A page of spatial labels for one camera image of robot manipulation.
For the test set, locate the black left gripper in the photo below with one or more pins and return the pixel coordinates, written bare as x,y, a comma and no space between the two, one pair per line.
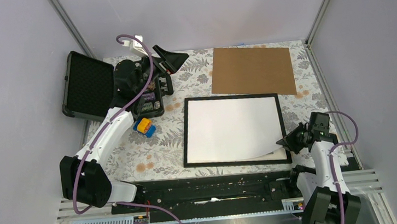
171,61

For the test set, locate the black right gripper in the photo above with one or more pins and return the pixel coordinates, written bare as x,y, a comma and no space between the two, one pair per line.
287,141

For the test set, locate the cat photo print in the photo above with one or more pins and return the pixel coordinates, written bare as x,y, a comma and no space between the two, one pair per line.
233,128

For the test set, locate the brown backing board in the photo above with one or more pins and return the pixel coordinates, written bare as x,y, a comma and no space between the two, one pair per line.
253,71

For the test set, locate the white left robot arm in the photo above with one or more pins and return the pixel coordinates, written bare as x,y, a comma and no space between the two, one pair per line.
83,176

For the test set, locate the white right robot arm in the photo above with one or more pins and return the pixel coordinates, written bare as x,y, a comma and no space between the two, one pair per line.
327,198

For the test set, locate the orange blue toy block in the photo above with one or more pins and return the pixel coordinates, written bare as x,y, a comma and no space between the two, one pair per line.
144,127

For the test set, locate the black poker chip case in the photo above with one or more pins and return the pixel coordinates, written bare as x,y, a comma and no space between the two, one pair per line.
92,87

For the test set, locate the floral table cloth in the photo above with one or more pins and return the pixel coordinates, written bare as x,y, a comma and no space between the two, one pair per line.
138,158

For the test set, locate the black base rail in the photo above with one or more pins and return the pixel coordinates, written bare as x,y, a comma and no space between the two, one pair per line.
213,196

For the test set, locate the right aluminium corner post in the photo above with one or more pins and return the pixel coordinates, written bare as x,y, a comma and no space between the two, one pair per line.
317,21

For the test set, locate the aluminium corner post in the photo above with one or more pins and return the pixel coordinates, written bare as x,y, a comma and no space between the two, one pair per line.
317,21
71,27

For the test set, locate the left aluminium corner post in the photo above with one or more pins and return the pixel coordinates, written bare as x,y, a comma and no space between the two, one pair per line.
71,27

